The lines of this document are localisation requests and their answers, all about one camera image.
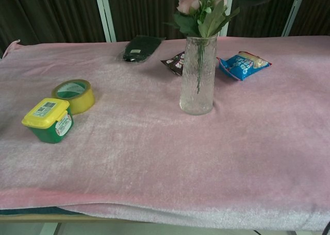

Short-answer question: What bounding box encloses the pink artificial rose bouquet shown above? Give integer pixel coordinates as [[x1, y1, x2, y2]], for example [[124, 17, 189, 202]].
[[164, 0, 241, 94]]

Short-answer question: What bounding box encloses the tall textured glass vase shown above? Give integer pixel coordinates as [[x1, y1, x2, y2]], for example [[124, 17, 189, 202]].
[[179, 33, 219, 116]]

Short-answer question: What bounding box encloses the blue snack packet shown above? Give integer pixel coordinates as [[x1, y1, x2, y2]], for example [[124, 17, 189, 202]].
[[216, 51, 273, 81]]

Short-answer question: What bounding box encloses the dark brown snack packet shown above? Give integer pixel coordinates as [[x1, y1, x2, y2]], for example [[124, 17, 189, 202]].
[[160, 51, 186, 77]]

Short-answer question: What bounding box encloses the black item in clear bag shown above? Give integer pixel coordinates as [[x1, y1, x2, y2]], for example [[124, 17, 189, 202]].
[[119, 35, 166, 64]]

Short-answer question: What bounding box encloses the pink plush table cloth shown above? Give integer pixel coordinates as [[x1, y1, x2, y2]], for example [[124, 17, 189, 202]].
[[0, 35, 330, 232]]

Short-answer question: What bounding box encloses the yellow packing tape roll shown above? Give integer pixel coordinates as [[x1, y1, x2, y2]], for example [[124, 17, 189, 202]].
[[51, 79, 96, 115]]

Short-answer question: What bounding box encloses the dark brown curtain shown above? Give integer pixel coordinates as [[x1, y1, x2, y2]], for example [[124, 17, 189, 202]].
[[0, 0, 330, 58]]

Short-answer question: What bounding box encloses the green tub with yellow lid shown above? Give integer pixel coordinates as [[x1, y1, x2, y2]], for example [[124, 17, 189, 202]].
[[21, 97, 75, 144]]

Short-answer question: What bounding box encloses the dark green under mat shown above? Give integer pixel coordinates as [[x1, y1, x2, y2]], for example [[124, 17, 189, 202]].
[[0, 206, 84, 216]]

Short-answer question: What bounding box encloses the white metal frame post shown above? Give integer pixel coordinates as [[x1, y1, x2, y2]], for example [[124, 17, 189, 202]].
[[93, 0, 116, 43], [281, 0, 308, 38], [216, 0, 235, 38]]

